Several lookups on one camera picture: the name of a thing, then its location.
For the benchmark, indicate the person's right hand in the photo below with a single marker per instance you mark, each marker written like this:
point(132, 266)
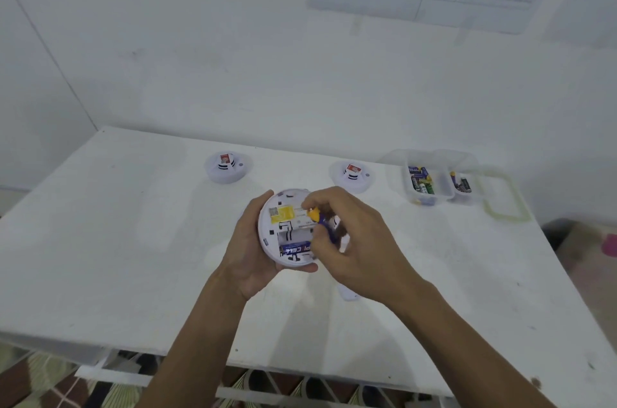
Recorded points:
point(371, 258)

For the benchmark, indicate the cream fabric with pink dots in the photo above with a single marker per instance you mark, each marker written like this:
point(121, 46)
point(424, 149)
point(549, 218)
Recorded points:
point(593, 272)

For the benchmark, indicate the white battery cover plate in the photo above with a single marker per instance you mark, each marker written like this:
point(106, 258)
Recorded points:
point(348, 296)

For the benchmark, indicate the person's left forearm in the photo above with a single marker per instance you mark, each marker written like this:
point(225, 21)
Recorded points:
point(193, 354)

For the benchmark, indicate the black battery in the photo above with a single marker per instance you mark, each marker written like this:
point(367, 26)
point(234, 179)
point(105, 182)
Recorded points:
point(465, 185)

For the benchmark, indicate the white table frame rail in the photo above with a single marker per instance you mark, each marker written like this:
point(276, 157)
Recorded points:
point(120, 376)

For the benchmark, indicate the person's right forearm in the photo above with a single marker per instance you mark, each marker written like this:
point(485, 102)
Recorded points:
point(477, 350)

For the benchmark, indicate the person's left hand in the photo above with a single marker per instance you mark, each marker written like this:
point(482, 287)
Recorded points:
point(246, 268)

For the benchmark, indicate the pile of assorted batteries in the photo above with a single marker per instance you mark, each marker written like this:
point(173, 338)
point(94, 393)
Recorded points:
point(421, 181)

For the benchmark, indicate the clear lid with green rim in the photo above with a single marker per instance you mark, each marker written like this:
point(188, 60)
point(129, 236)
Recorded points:
point(524, 215)

